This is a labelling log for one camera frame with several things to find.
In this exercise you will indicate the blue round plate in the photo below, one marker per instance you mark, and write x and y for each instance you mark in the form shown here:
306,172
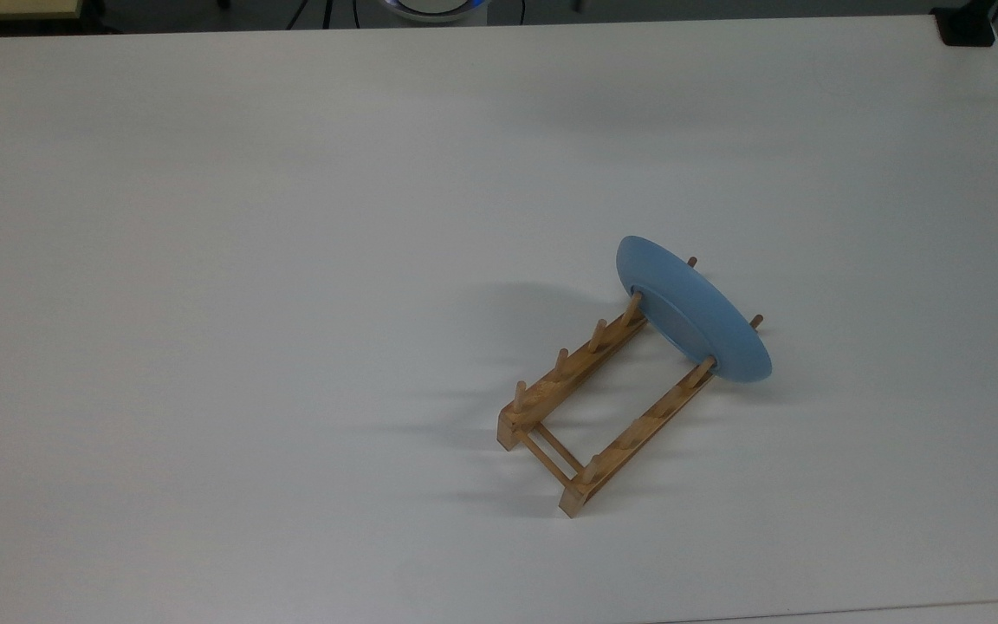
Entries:
690,308

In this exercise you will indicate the wooden plate rack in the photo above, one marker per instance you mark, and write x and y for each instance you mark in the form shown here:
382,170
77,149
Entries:
553,390

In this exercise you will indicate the black tripod legs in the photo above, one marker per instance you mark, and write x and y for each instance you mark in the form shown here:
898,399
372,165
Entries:
326,12

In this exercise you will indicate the black table clamp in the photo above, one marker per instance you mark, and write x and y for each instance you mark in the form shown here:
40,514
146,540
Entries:
965,24

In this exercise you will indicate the light wooden desk board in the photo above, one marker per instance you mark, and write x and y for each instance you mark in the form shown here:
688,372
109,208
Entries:
9,8

